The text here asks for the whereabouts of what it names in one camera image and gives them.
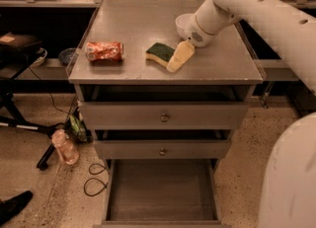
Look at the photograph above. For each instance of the grey bottom drawer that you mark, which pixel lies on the grey bottom drawer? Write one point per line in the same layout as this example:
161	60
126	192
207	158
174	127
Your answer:
161	194

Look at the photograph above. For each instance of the clear plastic bottle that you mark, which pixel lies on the clear plastic bottle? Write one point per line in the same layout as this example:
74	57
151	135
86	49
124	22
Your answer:
66	149

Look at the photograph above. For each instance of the black stand with legs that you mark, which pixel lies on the black stand with legs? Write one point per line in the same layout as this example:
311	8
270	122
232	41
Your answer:
17	55

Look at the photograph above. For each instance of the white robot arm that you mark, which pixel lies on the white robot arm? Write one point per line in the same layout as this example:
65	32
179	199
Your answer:
288	198

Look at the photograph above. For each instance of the grey drawer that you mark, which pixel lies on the grey drawer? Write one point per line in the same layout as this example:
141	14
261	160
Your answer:
163	107
162	144
161	194

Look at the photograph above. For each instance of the dark small bowl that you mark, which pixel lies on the dark small bowl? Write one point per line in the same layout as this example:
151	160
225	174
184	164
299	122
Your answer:
66	56

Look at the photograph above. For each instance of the grey middle drawer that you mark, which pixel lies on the grey middle drawer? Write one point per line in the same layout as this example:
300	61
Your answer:
162	144

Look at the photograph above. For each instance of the green bag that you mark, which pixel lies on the green bag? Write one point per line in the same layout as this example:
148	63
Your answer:
78	128

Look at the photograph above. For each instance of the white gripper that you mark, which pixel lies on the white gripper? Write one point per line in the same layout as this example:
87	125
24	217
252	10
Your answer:
198	35

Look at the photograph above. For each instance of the white bowl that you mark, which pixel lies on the white bowl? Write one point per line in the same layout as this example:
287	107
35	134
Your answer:
181	23

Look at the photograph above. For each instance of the grey top drawer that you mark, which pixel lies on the grey top drawer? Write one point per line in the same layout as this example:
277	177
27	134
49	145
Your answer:
163	107

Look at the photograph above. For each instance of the grey drawer cabinet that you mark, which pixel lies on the grey drawer cabinet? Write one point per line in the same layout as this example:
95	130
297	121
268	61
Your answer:
140	23

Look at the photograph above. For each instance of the black shoe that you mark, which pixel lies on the black shoe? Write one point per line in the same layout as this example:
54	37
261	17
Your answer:
13	206

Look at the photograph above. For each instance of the green yellow sponge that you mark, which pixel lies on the green yellow sponge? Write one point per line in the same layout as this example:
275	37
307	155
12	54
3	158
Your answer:
160	53

